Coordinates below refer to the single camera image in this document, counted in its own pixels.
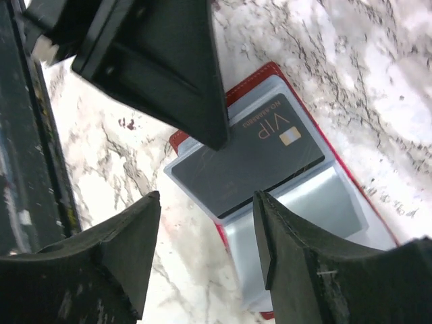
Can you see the black mounting base rail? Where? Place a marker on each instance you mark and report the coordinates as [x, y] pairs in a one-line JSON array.
[[37, 201]]

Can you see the red leather card holder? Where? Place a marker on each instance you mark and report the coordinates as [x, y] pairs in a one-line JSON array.
[[326, 194]]

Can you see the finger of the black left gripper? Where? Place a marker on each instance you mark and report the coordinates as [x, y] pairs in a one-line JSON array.
[[159, 57]]

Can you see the black VIP credit card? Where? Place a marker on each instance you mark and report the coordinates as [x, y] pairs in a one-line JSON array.
[[269, 146]]

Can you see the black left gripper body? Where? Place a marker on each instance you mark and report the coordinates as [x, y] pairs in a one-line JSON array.
[[58, 30]]

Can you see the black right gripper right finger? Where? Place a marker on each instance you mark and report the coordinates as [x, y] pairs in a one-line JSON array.
[[314, 276]]

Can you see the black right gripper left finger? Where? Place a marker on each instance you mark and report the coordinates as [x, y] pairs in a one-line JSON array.
[[100, 275]]

